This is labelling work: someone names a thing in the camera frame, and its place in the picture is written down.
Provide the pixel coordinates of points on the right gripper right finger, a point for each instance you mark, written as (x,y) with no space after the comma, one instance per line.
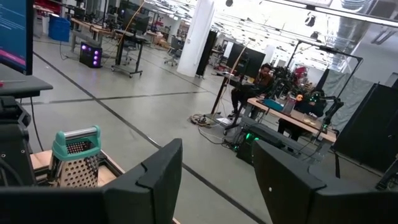
(286,193)

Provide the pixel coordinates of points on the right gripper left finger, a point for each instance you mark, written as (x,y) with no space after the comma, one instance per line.
(155,193)

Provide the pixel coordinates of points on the black background robot arm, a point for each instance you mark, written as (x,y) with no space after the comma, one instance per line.
(332,109)

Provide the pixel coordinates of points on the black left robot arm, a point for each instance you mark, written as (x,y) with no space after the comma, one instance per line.
(15,140)

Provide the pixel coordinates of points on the grey office chair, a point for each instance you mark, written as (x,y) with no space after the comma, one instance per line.
(174,49)

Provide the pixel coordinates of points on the computer tower green light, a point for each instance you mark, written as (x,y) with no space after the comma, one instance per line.
(258,146)

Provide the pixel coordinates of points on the wooden background robot table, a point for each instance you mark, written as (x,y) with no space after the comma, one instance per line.
(295,117)

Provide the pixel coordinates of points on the teal plastic tray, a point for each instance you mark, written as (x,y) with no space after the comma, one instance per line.
(273,105)

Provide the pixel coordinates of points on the black partition panel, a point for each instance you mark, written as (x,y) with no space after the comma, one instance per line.
(367,130)

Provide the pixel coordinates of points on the person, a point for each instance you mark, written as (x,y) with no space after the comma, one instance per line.
(264,81)

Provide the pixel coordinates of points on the grey cloth curtain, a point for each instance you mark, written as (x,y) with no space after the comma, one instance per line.
(351,90)

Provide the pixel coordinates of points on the tall black panel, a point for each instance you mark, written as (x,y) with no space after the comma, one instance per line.
(208,53)

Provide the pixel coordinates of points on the computer tower purple lights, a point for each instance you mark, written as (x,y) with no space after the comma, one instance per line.
(90,55)

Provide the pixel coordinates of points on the black rolling desk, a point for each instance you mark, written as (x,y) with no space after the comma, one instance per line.
(130,39)

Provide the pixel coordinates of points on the white building column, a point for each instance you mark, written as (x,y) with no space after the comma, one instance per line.
(196,37)

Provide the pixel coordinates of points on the grey equipment cart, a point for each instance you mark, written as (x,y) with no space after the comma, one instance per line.
(21,84)

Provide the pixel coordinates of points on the long wooden work table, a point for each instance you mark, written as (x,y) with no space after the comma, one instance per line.
(93,28)

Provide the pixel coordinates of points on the blue plastic bin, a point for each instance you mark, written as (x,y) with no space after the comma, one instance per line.
(59,29)

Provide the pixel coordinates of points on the overhead LED light bar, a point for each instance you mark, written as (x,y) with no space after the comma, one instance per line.
(357,16)

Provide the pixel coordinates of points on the blue screen monitor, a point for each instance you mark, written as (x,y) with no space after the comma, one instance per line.
(15,31)

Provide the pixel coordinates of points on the black metal table frame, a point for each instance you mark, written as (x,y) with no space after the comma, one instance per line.
(113,165)

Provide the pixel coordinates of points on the black background rig frame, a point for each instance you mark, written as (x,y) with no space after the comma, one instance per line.
(329,49)

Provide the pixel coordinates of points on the silver round air duct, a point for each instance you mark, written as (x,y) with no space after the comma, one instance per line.
(345,37)

